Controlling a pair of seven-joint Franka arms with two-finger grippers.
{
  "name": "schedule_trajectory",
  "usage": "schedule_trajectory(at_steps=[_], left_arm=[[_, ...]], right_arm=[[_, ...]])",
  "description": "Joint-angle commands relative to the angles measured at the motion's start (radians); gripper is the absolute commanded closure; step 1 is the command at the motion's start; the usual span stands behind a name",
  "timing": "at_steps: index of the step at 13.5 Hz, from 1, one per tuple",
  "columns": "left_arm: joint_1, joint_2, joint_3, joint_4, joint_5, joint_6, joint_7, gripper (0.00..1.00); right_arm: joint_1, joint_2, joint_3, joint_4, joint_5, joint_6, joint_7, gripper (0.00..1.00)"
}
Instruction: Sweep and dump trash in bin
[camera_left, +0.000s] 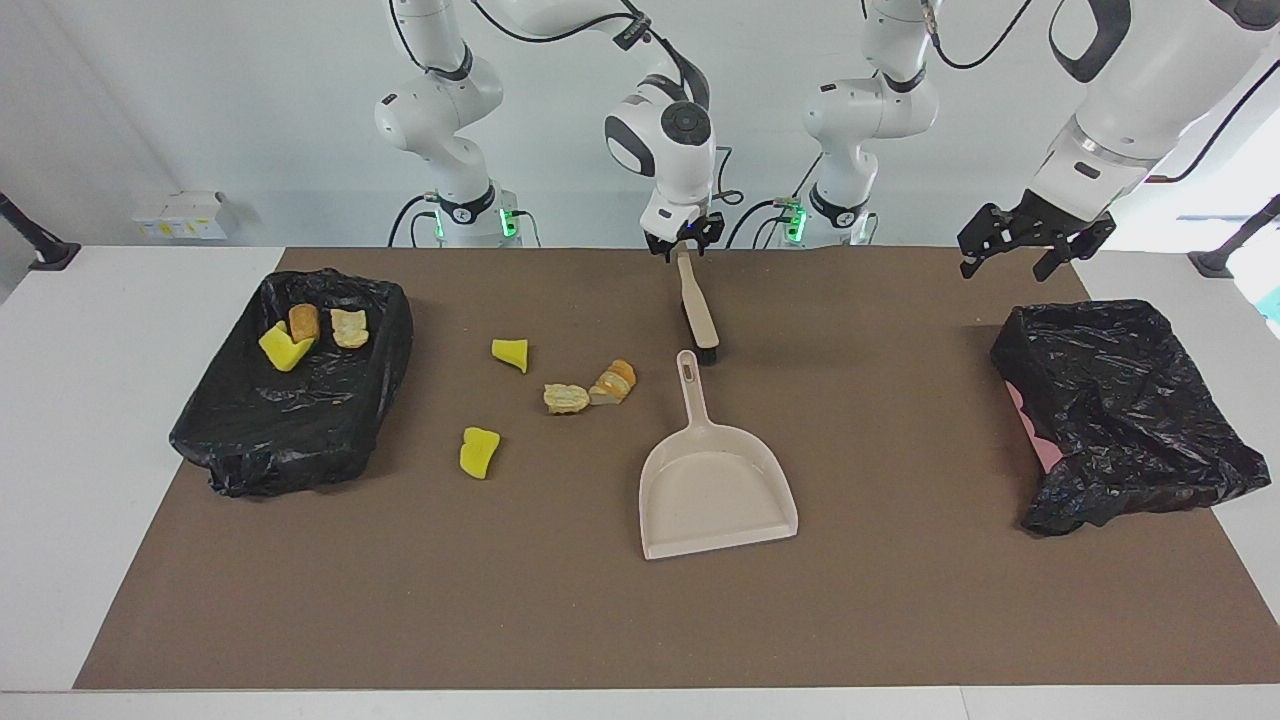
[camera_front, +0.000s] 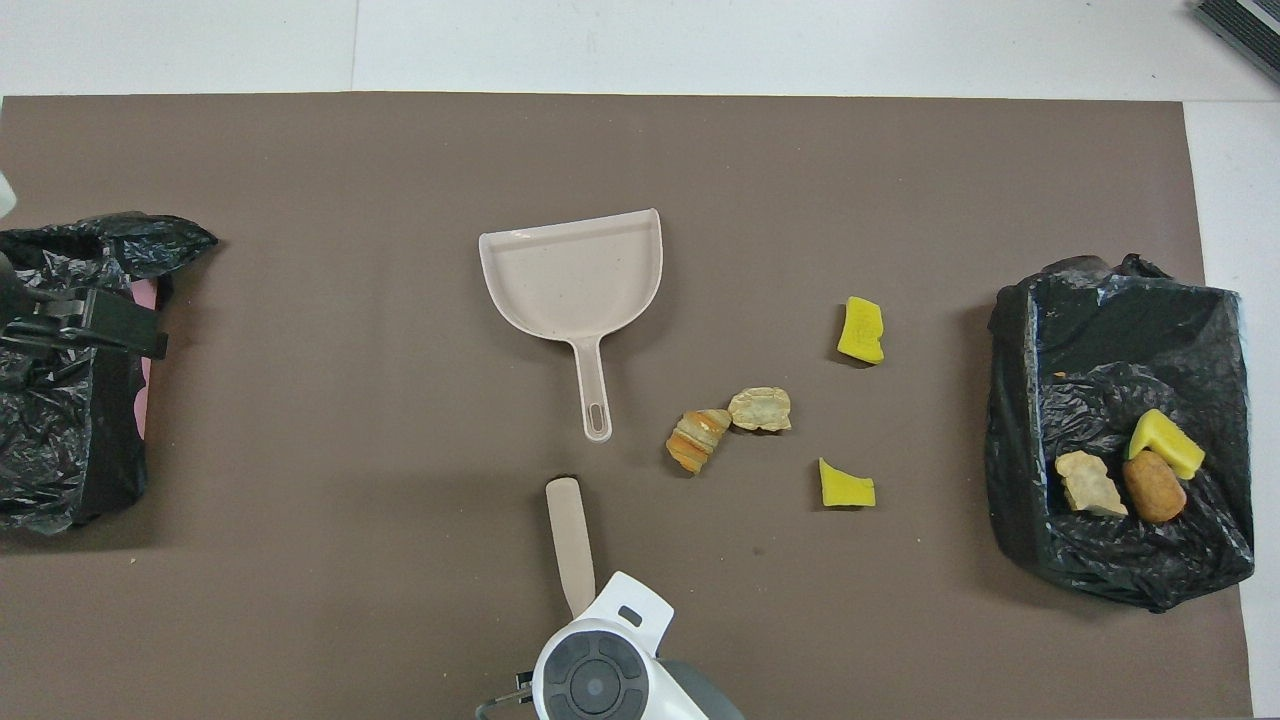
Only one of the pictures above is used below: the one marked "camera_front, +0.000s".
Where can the black bag-covered bin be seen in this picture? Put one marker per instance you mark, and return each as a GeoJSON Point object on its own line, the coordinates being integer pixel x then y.
{"type": "Point", "coordinates": [1060, 330]}

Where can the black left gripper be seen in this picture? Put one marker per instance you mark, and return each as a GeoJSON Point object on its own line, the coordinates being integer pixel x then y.
{"type": "Point", "coordinates": [50, 322]}

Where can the brown table mat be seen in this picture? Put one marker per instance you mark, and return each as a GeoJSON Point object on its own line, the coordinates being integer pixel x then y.
{"type": "Point", "coordinates": [300, 500]}

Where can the pink plastic bin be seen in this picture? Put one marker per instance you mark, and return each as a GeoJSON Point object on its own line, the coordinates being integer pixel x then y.
{"type": "Point", "coordinates": [145, 390]}

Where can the dark ribbed grille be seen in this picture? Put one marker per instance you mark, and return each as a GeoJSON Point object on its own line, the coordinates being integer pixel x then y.
{"type": "Point", "coordinates": [1245, 25]}

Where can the striped orange croissant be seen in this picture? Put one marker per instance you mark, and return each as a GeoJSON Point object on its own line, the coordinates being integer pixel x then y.
{"type": "Point", "coordinates": [698, 440]}

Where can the beige hand brush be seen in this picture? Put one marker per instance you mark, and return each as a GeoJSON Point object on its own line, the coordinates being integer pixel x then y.
{"type": "Point", "coordinates": [572, 540]}

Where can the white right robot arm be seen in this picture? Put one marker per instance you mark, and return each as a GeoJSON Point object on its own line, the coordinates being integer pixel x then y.
{"type": "Point", "coordinates": [600, 680]}

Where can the yellow sponge piece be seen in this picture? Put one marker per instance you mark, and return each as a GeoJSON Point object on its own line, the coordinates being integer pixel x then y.
{"type": "Point", "coordinates": [1165, 440]}
{"type": "Point", "coordinates": [860, 335]}
{"type": "Point", "coordinates": [845, 490]}

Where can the black plastic trash bag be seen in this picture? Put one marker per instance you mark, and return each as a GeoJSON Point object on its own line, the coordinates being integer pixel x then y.
{"type": "Point", "coordinates": [60, 440]}

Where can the pale flaky pastry piece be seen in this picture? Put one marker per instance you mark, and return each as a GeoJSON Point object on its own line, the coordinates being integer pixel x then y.
{"type": "Point", "coordinates": [760, 409]}
{"type": "Point", "coordinates": [1090, 485]}

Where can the brown bread roll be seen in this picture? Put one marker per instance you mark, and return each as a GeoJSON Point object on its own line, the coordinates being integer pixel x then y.
{"type": "Point", "coordinates": [1155, 490]}

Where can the beige plastic dustpan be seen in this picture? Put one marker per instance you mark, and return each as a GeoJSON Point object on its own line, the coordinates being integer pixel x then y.
{"type": "Point", "coordinates": [570, 280]}

